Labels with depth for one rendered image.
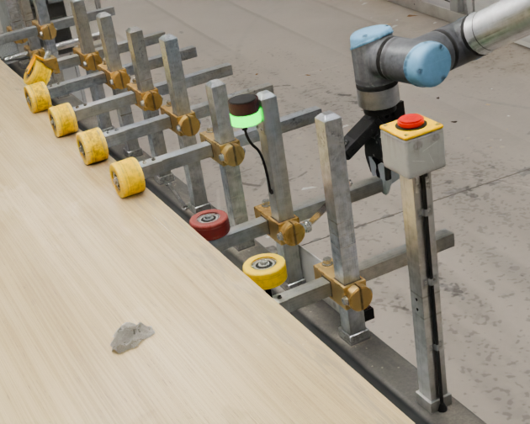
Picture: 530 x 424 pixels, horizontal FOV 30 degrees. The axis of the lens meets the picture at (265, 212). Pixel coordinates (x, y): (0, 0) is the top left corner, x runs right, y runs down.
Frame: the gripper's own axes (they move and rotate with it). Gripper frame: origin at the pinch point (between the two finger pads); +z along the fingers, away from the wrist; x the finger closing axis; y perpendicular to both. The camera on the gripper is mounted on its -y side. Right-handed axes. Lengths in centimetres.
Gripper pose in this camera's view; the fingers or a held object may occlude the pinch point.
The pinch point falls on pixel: (381, 190)
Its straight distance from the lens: 222.6
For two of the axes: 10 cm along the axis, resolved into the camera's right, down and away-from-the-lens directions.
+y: 8.8, -3.4, 3.4
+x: -4.5, -3.3, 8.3
